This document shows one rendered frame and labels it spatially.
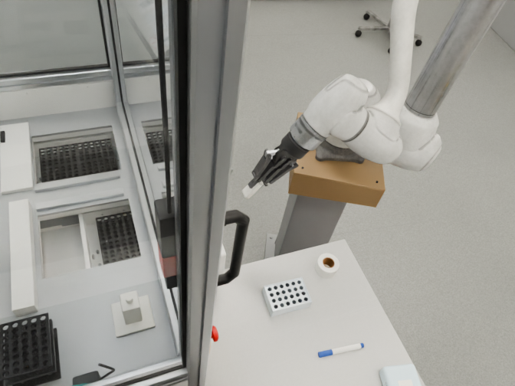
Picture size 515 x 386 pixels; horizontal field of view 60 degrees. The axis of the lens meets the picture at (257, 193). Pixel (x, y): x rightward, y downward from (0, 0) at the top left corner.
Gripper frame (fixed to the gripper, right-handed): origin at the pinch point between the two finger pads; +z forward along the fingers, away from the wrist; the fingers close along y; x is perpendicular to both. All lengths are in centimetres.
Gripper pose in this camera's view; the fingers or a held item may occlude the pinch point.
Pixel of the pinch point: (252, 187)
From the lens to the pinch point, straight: 127.3
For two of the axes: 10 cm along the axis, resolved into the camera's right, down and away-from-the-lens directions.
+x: 3.5, 7.6, -5.4
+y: -6.9, -1.8, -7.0
